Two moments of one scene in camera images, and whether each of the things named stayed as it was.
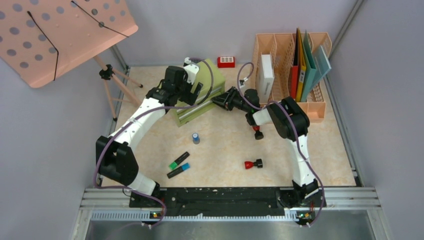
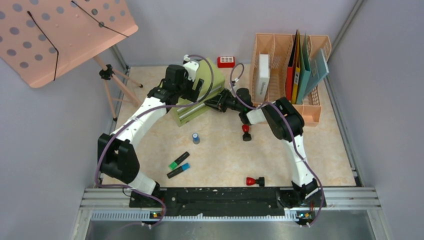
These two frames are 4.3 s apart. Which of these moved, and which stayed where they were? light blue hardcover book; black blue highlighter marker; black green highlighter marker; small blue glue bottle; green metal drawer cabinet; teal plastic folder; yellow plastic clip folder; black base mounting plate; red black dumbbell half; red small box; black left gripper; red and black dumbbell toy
Moved: yellow plastic clip folder; red black dumbbell half; red and black dumbbell toy; teal plastic folder; light blue hardcover book
Stayed: black green highlighter marker; red small box; green metal drawer cabinet; black base mounting plate; small blue glue bottle; black blue highlighter marker; black left gripper
